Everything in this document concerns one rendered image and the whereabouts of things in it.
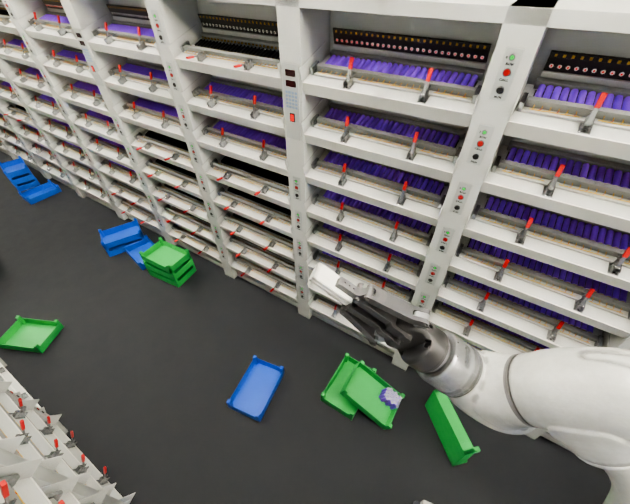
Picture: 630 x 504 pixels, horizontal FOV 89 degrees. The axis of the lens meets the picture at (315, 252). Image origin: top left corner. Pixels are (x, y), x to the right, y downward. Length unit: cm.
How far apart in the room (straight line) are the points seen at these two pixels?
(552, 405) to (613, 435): 6
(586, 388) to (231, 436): 172
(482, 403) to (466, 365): 6
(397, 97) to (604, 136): 56
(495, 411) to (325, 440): 143
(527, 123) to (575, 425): 80
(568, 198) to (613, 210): 11
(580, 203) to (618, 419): 80
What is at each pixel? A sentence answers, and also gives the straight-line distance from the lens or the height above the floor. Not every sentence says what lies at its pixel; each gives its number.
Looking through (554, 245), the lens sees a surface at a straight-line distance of 134.
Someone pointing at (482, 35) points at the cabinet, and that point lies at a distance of 128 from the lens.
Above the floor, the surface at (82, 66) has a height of 134.
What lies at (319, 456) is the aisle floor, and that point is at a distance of 191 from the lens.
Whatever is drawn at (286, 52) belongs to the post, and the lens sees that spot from 134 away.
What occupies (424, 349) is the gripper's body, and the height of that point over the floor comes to 143.
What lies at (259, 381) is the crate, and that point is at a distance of 206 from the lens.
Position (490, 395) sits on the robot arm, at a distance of 58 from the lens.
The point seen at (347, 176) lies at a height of 114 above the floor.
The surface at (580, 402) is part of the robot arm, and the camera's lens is 51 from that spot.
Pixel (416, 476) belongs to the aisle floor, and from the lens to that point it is 196.
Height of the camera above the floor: 186
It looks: 44 degrees down
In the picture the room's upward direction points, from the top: straight up
